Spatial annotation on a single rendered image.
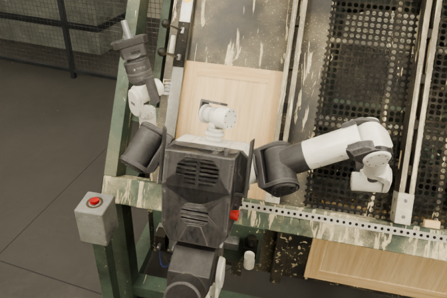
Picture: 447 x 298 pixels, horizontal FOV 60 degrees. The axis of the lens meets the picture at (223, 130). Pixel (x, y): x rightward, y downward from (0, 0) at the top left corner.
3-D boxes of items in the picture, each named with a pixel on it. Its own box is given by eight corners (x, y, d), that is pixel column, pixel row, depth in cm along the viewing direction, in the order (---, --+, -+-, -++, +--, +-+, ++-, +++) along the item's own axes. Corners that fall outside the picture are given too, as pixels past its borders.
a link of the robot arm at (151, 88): (146, 64, 144) (154, 93, 148) (122, 74, 137) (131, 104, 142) (163, 66, 136) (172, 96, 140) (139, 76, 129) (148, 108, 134)
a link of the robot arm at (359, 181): (380, 173, 140) (383, 199, 132) (349, 171, 142) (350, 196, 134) (384, 151, 132) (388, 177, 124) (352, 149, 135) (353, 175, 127)
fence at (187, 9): (159, 182, 177) (156, 183, 173) (187, -24, 176) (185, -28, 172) (169, 183, 176) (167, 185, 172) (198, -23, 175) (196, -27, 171)
